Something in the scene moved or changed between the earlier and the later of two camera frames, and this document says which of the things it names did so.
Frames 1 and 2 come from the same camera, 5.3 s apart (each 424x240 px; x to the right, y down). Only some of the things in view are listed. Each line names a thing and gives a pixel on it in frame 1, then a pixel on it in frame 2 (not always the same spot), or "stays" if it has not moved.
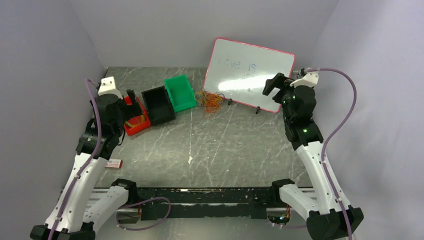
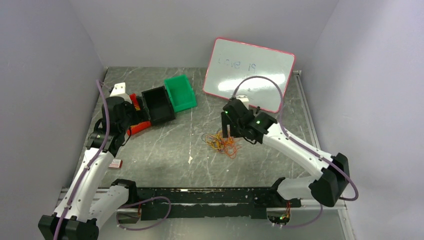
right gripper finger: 277,81 -> 225,120
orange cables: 211,102 -> 228,145
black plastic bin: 159,107 stays
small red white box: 114,163 stays
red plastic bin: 135,125 stays
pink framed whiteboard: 240,72 stays
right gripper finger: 278,98 -> 235,130
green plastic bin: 180,93 stays
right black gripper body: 287,91 -> 241,128
